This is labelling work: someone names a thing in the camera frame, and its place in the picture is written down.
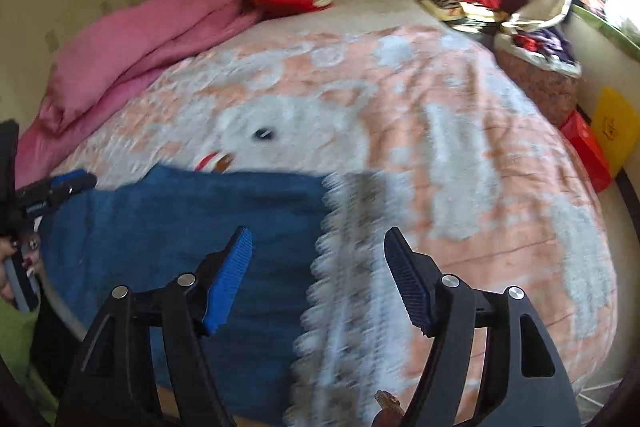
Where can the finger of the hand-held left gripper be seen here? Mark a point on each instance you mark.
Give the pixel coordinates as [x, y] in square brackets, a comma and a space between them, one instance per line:
[75, 181]

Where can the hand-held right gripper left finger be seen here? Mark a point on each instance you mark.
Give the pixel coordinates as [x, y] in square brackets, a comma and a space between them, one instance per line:
[227, 282]

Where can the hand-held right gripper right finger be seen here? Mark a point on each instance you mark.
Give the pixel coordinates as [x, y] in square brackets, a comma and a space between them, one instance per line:
[407, 282]

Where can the blue denim pants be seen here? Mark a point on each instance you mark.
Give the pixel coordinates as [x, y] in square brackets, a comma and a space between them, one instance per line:
[150, 227]

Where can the person's left hand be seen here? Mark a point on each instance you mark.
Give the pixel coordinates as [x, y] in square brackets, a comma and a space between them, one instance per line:
[29, 249]

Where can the pink duvet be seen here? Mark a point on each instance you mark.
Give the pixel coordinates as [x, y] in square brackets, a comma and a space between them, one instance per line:
[125, 42]

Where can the green garment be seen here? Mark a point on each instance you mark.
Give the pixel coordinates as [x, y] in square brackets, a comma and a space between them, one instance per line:
[15, 337]

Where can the peach and white printed bedspread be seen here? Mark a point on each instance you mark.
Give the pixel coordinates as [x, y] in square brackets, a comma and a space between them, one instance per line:
[450, 82]

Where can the red bag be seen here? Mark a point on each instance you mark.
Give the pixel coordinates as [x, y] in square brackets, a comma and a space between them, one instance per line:
[587, 152]

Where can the yellow bag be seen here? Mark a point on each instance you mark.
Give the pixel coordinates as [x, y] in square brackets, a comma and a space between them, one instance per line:
[615, 122]

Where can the pile of loose clothes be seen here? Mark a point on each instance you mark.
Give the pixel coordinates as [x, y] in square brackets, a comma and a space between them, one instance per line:
[545, 44]

